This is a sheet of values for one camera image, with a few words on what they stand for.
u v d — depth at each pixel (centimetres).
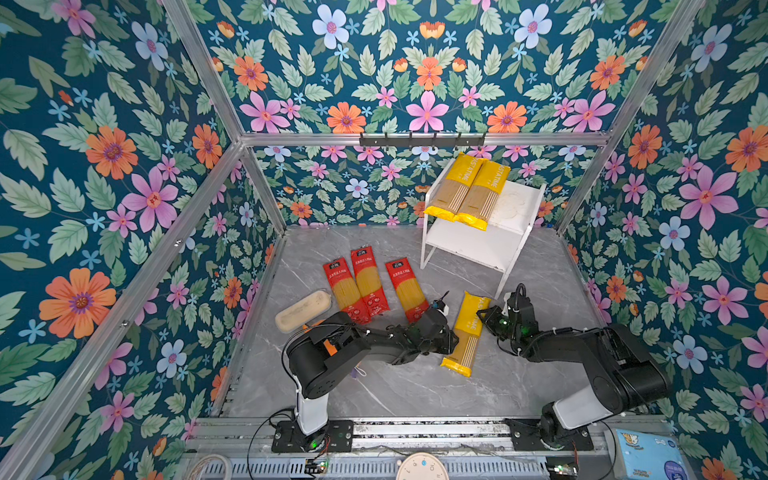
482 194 80
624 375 44
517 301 79
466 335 89
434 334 72
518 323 73
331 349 52
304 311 91
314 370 47
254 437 72
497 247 91
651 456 69
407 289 99
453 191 81
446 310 84
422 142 93
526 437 73
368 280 102
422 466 68
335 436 74
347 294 98
